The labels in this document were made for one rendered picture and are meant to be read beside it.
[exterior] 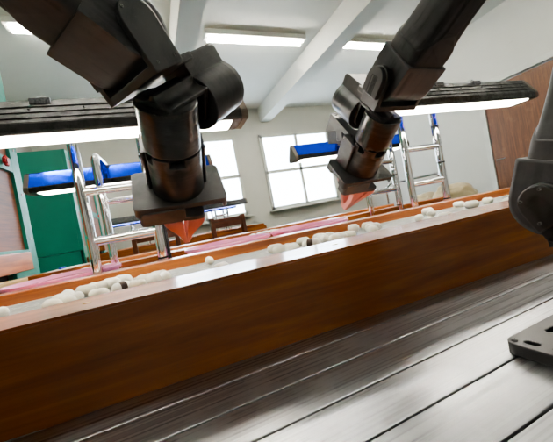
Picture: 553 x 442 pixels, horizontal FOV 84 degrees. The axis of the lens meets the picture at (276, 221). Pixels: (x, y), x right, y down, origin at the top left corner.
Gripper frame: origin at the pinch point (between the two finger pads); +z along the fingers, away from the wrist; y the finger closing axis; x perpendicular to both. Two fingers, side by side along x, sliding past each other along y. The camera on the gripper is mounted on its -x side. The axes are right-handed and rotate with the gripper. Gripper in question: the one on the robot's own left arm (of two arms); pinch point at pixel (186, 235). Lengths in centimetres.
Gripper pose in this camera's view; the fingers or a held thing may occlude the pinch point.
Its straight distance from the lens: 44.2
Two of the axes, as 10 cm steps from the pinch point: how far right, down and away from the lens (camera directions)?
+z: -1.2, 6.8, 7.2
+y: -9.3, 1.7, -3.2
